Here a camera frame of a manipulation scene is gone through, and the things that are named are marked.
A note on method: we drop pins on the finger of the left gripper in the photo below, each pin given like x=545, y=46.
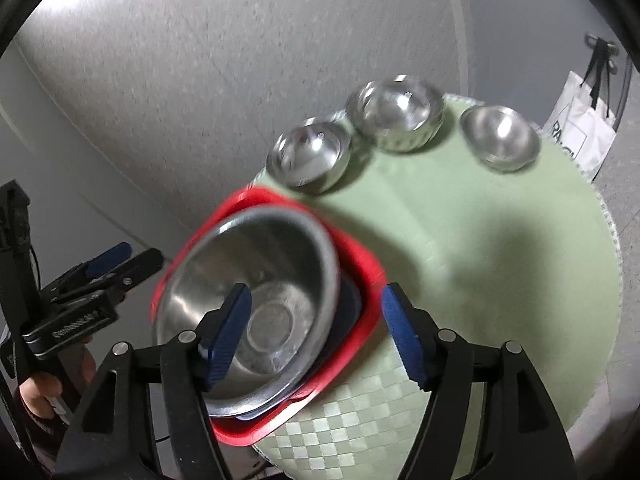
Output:
x=123, y=278
x=86, y=272

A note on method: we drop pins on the large steel bowl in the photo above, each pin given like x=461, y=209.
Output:
x=289, y=263

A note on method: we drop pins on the white tote bag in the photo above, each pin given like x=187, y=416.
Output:
x=582, y=120

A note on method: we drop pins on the green checkered tablecloth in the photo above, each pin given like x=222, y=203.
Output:
x=531, y=257

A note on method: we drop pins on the person's left hand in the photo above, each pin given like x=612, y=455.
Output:
x=38, y=391

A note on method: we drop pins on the small steel bowl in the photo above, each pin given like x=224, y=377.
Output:
x=312, y=157
x=499, y=137

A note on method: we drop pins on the metal door handle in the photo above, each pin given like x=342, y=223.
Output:
x=613, y=50

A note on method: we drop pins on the red plastic square basin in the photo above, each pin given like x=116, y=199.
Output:
x=354, y=260

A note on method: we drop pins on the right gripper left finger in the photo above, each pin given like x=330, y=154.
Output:
x=111, y=435

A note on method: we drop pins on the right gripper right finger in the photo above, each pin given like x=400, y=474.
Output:
x=521, y=434

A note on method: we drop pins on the medium steel bowl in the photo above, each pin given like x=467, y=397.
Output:
x=397, y=115

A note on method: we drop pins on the blue plate in basin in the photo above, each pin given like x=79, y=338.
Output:
x=346, y=316

